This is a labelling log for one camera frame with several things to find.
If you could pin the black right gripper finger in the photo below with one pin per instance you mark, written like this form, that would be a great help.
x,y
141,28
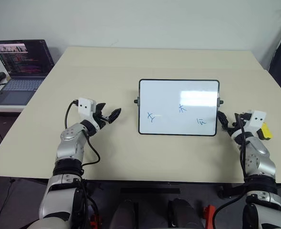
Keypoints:
x,y
237,118
222,120

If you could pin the black caster wheel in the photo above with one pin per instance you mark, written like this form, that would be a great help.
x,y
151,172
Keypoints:
x,y
225,192

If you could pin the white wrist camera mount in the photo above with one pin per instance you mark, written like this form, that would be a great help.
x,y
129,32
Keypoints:
x,y
256,120
85,107

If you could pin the yellow and black eraser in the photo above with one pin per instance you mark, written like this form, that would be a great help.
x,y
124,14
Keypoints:
x,y
265,132

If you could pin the black bar under table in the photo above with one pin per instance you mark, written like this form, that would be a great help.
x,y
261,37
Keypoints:
x,y
149,191

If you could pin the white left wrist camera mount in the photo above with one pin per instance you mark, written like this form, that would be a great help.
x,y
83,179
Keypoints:
x,y
85,107

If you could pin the dark rounded shape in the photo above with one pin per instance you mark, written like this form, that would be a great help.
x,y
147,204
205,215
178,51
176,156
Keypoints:
x,y
182,213

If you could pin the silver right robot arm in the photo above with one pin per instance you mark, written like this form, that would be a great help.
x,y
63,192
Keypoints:
x,y
258,155

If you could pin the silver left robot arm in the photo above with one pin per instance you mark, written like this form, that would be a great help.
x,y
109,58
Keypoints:
x,y
69,143

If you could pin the black framed whiteboard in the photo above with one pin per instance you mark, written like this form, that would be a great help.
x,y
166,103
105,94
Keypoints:
x,y
178,107

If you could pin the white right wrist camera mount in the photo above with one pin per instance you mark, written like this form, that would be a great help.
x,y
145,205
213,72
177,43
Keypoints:
x,y
256,120

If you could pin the red plastic bracket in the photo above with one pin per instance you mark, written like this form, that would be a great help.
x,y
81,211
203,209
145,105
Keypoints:
x,y
95,221
208,214

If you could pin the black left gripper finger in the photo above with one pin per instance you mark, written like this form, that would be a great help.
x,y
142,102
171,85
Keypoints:
x,y
114,115
101,106

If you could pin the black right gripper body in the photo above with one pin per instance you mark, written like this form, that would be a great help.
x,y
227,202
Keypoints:
x,y
237,126

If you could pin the open grey laptop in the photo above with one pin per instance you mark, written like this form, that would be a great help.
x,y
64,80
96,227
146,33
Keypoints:
x,y
23,71

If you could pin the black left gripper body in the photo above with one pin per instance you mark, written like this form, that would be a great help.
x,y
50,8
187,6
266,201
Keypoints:
x,y
99,120

